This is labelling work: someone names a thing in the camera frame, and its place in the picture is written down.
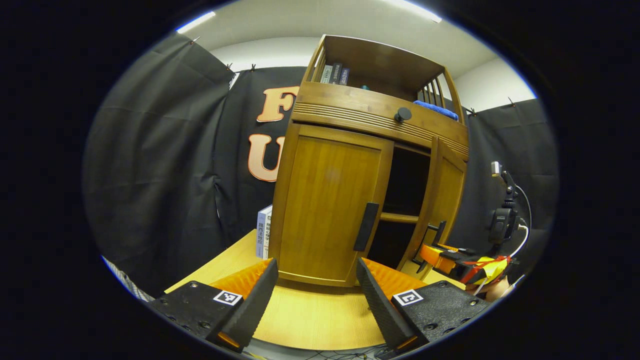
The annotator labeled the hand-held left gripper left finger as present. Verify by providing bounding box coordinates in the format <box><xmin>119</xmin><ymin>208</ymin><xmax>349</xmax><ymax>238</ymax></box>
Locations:
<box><xmin>147</xmin><ymin>258</ymin><xmax>279</xmax><ymax>353</ymax></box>

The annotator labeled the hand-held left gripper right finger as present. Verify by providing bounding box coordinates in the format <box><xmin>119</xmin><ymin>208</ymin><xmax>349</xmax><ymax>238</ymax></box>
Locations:
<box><xmin>356</xmin><ymin>257</ymin><xmax>493</xmax><ymax>353</ymax></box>

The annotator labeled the wooden double-door shoe cabinet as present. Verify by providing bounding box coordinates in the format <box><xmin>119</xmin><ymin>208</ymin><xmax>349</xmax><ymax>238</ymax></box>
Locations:
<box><xmin>267</xmin><ymin>34</ymin><xmax>471</xmax><ymax>288</ymax></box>

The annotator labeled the ribbed wooden cabinet drawer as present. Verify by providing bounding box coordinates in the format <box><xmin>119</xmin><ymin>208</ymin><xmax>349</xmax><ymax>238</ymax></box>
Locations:
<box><xmin>290</xmin><ymin>81</ymin><xmax>471</xmax><ymax>161</ymax></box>

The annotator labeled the wooden inner shelf board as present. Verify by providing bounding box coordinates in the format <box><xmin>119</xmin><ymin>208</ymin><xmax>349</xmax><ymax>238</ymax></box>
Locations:
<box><xmin>379</xmin><ymin>212</ymin><xmax>420</xmax><ymax>224</ymax></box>

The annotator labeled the white paperback book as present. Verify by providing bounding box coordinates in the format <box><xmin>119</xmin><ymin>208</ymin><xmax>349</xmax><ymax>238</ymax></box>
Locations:
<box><xmin>263</xmin><ymin>204</ymin><xmax>274</xmax><ymax>260</ymax></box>

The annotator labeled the striped grey cloth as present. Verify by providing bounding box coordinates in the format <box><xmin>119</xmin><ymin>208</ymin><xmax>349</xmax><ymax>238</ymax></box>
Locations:
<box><xmin>101</xmin><ymin>256</ymin><xmax>153</xmax><ymax>302</ymax></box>

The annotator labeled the blue folded towel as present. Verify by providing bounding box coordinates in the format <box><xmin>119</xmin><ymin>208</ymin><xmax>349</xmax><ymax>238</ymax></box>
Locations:
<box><xmin>413</xmin><ymin>100</ymin><xmax>459</xmax><ymax>122</ymax></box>

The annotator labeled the black backdrop cloth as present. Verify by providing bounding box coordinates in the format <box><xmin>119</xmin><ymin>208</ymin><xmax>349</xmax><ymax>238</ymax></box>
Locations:
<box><xmin>82</xmin><ymin>31</ymin><xmax>560</xmax><ymax>298</ymax></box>

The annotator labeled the ceiling light panel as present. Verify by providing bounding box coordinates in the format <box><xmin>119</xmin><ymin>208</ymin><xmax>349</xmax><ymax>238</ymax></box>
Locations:
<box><xmin>385</xmin><ymin>0</ymin><xmax>443</xmax><ymax>23</ymax></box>
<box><xmin>176</xmin><ymin>11</ymin><xmax>217</xmax><ymax>33</ymax></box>

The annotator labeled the hand-held gripper cable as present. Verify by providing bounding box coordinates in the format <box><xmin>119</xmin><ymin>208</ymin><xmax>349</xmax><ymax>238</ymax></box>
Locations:
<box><xmin>510</xmin><ymin>184</ymin><xmax>532</xmax><ymax>258</ymax></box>

